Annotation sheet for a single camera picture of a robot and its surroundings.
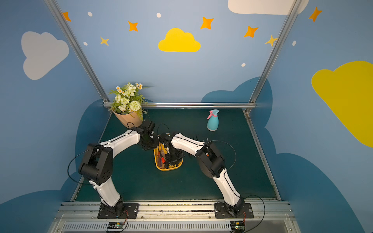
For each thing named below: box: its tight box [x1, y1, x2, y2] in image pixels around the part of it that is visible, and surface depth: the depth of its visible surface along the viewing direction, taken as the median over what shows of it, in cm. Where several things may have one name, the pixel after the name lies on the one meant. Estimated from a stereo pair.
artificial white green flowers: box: [108, 82, 149, 121], surface depth 90 cm
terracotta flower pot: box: [112, 109, 143, 129], surface depth 98 cm
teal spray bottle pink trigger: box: [206, 109, 221, 132], surface depth 104 cm
